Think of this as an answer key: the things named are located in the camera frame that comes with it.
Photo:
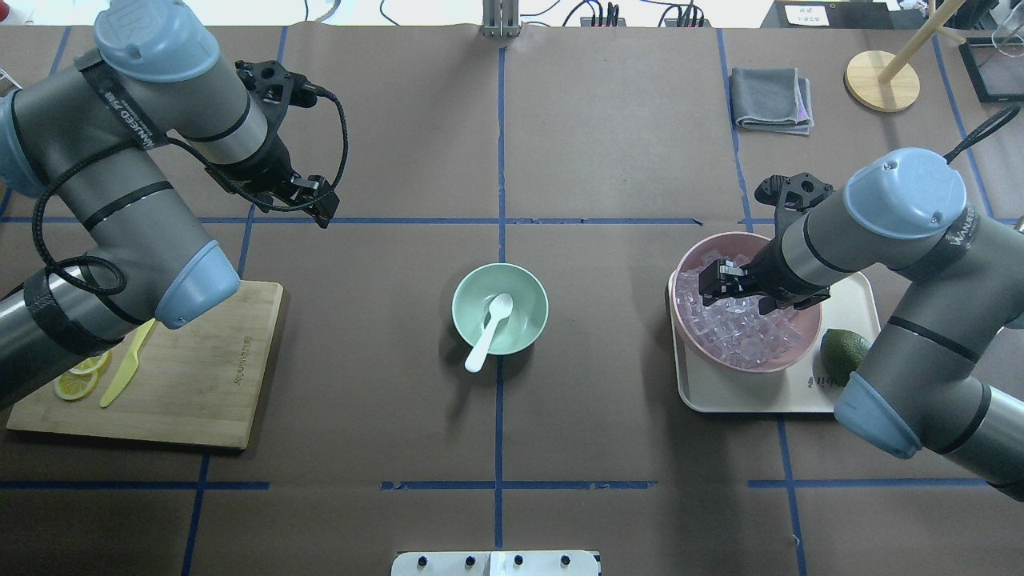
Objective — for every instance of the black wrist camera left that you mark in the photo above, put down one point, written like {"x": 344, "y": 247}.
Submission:
{"x": 270, "y": 82}

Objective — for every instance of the yellow plastic knife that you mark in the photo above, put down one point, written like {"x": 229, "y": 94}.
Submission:
{"x": 130, "y": 364}

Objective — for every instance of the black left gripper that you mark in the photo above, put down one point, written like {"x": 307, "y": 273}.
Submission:
{"x": 268, "y": 163}

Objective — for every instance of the aluminium frame post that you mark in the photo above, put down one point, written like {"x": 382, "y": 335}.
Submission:
{"x": 501, "y": 18}

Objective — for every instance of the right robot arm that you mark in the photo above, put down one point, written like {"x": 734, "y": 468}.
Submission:
{"x": 915, "y": 388}

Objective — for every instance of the metal tray with glasses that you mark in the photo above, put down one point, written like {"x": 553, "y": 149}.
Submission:
{"x": 994, "y": 67}

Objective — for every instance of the wooden mug tree stand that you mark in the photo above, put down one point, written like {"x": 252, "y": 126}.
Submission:
{"x": 886, "y": 82}

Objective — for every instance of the grey folded cloth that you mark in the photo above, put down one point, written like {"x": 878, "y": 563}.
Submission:
{"x": 774, "y": 100}

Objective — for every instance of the green ceramic bowl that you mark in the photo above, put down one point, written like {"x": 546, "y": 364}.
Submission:
{"x": 470, "y": 307}

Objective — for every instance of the wooden cutting board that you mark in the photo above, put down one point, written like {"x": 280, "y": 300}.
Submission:
{"x": 198, "y": 385}

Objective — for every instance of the beige plastic tray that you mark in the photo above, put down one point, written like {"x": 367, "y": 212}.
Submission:
{"x": 805, "y": 387}

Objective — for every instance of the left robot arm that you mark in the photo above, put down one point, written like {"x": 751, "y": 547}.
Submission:
{"x": 118, "y": 244}

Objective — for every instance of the green lime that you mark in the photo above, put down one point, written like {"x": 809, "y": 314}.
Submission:
{"x": 841, "y": 351}

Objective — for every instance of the pink bowl of ice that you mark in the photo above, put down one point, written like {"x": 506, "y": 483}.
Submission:
{"x": 732, "y": 332}

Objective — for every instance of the white plastic spoon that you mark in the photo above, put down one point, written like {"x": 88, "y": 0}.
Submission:
{"x": 488, "y": 332}

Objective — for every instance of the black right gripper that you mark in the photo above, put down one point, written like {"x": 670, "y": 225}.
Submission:
{"x": 768, "y": 270}

